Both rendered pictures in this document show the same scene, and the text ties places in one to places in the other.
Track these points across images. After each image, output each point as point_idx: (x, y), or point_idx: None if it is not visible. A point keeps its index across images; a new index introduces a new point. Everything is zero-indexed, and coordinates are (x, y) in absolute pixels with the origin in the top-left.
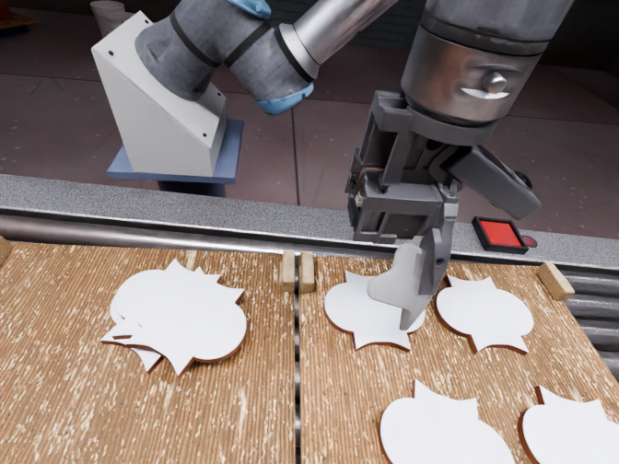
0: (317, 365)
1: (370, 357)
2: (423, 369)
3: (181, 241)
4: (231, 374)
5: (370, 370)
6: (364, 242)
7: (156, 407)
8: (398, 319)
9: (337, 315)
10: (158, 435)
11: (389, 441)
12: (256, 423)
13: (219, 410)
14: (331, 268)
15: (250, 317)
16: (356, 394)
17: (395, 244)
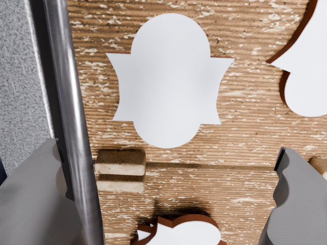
0: (225, 153)
1: (227, 103)
2: (255, 41)
3: (91, 234)
4: (219, 206)
5: (241, 106)
6: (36, 62)
7: (231, 236)
8: (190, 64)
9: (179, 137)
10: (248, 233)
11: (316, 111)
12: (258, 192)
13: (242, 210)
14: (106, 129)
15: (172, 198)
16: (259, 124)
17: (22, 2)
